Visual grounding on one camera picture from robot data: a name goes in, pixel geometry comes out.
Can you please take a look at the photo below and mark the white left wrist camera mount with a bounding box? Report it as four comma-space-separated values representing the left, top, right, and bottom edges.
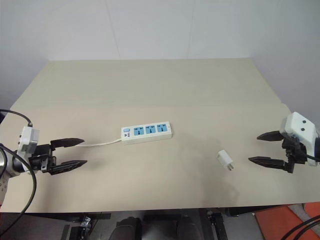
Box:
16, 126, 41, 154

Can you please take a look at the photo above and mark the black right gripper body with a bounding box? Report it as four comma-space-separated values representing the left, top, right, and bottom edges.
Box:
281, 135, 309, 174

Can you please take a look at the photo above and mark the dark rounded shape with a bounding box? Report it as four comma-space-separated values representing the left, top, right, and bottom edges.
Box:
114, 216, 142, 240

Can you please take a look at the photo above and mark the white power strip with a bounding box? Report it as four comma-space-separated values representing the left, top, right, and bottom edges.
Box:
120, 121, 174, 147

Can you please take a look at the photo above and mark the white plug adapter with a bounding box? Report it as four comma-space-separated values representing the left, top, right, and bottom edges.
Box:
216, 149, 236, 173

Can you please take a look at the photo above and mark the black table frame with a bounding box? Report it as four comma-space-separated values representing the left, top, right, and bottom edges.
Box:
62, 206, 256, 240

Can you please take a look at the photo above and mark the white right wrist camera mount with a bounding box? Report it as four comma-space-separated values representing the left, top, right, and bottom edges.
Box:
279, 112, 320, 167

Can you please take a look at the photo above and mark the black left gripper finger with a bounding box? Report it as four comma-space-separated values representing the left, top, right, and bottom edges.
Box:
47, 159, 89, 176
50, 137, 85, 151

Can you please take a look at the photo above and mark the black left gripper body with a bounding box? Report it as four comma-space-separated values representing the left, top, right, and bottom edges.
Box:
28, 143, 57, 174

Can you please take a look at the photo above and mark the orange floor mat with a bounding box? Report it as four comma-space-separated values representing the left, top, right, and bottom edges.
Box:
254, 199, 320, 240

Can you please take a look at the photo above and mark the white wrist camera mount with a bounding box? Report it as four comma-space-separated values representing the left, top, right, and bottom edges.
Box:
279, 112, 320, 167
16, 126, 41, 154

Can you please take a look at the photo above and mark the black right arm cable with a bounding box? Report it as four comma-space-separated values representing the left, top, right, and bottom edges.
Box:
291, 215, 320, 240

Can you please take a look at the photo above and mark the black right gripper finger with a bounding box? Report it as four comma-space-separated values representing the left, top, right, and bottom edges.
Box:
247, 156, 289, 171
256, 129, 285, 143

